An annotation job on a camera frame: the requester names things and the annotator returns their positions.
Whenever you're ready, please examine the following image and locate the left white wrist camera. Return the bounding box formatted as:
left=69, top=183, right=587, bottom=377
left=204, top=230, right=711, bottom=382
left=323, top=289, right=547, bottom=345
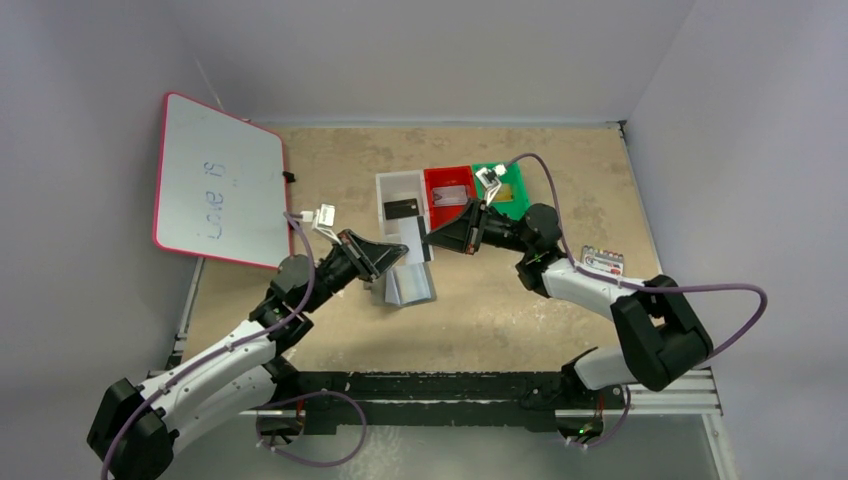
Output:
left=300, top=203, right=336, bottom=235

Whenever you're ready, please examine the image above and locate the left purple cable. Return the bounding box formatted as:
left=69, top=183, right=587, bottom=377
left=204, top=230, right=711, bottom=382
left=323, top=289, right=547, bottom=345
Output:
left=99, top=210, right=319, bottom=480

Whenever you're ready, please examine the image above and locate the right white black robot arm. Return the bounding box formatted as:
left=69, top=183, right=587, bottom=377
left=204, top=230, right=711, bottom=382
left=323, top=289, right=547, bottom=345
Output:
left=424, top=199, right=714, bottom=392

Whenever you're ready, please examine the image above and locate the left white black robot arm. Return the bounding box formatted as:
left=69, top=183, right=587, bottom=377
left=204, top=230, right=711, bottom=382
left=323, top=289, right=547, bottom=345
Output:
left=86, top=229, right=408, bottom=479

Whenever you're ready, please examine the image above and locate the purple cable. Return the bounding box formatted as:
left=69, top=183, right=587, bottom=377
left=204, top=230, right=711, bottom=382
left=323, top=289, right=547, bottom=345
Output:
left=500, top=153, right=769, bottom=364
left=99, top=210, right=319, bottom=480

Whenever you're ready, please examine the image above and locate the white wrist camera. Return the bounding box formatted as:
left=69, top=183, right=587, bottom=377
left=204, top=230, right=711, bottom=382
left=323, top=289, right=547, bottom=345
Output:
left=475, top=163, right=507, bottom=204
left=300, top=203, right=336, bottom=235

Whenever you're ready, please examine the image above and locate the white board with pink frame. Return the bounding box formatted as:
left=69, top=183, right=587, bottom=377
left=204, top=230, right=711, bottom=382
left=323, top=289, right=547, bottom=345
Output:
left=152, top=92, right=292, bottom=268

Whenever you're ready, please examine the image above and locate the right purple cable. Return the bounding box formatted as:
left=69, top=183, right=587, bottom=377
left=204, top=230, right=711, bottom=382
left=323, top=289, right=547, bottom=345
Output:
left=500, top=153, right=769, bottom=364

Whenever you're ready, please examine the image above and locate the box of coloured markers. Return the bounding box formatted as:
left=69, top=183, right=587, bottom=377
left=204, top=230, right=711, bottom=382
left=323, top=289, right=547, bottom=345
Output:
left=581, top=245, right=624, bottom=276

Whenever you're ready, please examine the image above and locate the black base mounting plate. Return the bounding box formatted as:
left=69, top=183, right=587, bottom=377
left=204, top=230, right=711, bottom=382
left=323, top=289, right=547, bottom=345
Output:
left=263, top=371, right=625, bottom=435

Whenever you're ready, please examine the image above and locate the white credit card black stripe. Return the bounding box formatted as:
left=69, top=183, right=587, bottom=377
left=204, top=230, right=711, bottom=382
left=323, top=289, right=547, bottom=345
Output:
left=398, top=216, right=432, bottom=265

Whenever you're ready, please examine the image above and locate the white plastic bin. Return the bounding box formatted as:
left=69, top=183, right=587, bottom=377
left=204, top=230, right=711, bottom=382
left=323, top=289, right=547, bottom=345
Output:
left=376, top=170, right=430, bottom=243

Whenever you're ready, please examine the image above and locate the red plastic bin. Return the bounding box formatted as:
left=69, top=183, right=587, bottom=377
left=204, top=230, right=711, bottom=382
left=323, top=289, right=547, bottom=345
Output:
left=423, top=165, right=477, bottom=229

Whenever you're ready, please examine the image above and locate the gold credit card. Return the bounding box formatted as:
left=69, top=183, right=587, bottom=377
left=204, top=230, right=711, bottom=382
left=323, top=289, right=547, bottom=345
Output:
left=493, top=184, right=514, bottom=203

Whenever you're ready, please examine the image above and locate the silver pink credit card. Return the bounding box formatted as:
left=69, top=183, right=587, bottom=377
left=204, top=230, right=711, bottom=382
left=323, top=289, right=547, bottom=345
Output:
left=431, top=185, right=469, bottom=207

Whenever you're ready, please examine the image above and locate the aluminium frame rail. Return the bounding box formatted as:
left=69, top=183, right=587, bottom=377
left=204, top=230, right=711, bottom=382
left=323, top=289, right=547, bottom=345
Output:
left=260, top=371, right=722, bottom=415

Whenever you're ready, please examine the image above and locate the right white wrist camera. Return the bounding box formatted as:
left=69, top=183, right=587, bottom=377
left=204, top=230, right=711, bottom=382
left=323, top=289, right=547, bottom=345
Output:
left=475, top=163, right=507, bottom=204

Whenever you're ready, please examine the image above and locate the green plastic bin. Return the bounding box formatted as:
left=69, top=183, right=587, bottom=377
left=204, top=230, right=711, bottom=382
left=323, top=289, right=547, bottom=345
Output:
left=471, top=163, right=530, bottom=220

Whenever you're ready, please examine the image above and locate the grey leather card holder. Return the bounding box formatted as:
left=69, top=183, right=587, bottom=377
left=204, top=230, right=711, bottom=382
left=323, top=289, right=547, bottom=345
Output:
left=370, top=263, right=437, bottom=308

